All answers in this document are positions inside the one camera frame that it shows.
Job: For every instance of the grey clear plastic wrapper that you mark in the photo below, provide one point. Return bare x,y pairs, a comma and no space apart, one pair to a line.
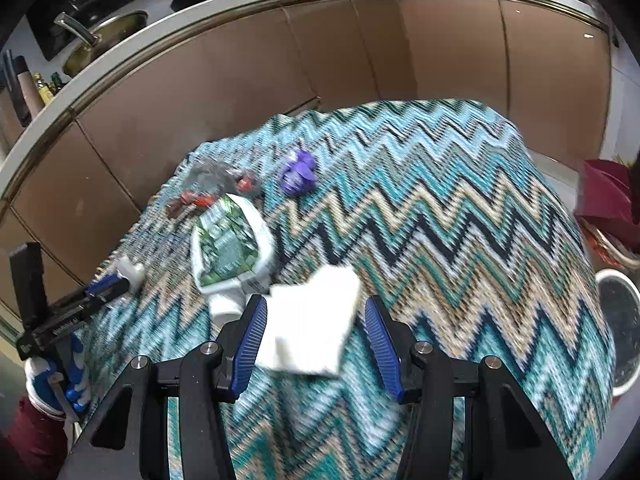
207,175

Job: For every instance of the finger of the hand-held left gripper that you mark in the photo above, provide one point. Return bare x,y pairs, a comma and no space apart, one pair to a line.
105,287

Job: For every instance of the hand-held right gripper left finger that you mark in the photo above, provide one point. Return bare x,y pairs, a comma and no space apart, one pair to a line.
250,350

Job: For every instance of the dark red crumpled wrapper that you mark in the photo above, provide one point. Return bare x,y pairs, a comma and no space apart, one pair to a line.
246,182

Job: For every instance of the small white wrapper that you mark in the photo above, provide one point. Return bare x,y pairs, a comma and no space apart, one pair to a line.
130,272

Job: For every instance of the person's left forearm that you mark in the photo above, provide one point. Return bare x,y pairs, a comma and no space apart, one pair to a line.
30,440

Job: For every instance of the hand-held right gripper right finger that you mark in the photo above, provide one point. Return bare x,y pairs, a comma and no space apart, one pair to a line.
382,350

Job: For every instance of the teal zigzag knitted blanket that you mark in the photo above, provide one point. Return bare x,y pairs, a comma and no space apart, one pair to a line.
450,235

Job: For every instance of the purple crumpled wrapper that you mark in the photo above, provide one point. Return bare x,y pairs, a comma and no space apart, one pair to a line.
297,172

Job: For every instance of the person's left hand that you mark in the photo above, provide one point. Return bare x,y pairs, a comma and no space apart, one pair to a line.
75,365

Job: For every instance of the grey bin with white rim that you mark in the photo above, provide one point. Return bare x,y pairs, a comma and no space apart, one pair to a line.
625,320

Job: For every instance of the oil bottle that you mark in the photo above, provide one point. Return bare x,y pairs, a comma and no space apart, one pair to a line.
42,91

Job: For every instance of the brown kitchen cabinets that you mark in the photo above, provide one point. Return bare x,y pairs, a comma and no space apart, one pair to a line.
200,85

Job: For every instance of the brass wok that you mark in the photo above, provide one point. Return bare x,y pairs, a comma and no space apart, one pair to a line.
100,42

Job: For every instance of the white paper tissue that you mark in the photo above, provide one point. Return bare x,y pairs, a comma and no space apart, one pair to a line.
310,325

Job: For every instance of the beige bin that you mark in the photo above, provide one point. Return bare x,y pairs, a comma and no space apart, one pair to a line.
615,252

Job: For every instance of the maroon dustpan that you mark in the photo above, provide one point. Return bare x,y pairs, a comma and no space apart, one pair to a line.
605,190

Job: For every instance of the crushed white green drink container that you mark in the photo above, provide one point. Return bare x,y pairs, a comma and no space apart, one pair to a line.
225,245

